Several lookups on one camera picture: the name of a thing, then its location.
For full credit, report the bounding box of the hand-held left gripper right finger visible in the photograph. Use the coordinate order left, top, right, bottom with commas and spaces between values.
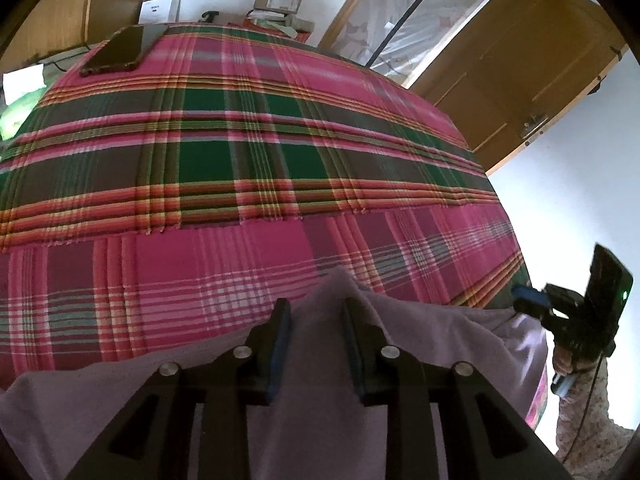
340, 297, 574, 480

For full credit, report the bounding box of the wooden door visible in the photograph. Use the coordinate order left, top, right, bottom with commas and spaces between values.
412, 0, 628, 176

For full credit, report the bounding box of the smartphone in brown case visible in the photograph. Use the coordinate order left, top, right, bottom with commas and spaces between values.
79, 26, 146, 77

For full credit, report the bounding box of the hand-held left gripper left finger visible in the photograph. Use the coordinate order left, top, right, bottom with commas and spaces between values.
65, 297, 293, 480

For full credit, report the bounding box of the red bin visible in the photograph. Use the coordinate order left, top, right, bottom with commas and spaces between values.
245, 17, 312, 44

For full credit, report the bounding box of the pink green plaid blanket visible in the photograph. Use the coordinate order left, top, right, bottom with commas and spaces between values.
0, 22, 546, 431

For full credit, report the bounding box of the wooden door frame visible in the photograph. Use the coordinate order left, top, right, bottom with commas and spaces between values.
317, 0, 501, 88

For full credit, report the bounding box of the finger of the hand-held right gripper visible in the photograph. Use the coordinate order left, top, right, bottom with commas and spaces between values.
511, 284, 552, 318

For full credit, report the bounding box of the black hose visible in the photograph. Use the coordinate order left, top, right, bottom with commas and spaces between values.
365, 0, 451, 68

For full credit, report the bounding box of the wooden wardrobe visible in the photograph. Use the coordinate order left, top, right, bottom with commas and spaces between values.
0, 0, 161, 76

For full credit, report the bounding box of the purple garment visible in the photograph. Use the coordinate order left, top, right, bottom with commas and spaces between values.
0, 265, 548, 480

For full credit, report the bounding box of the green tissue box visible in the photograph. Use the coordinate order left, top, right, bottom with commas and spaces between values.
0, 62, 48, 141

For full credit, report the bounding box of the person's right forearm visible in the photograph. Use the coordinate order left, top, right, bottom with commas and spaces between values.
555, 360, 636, 466

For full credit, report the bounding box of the white cardboard box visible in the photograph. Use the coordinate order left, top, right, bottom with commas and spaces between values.
139, 0, 182, 26

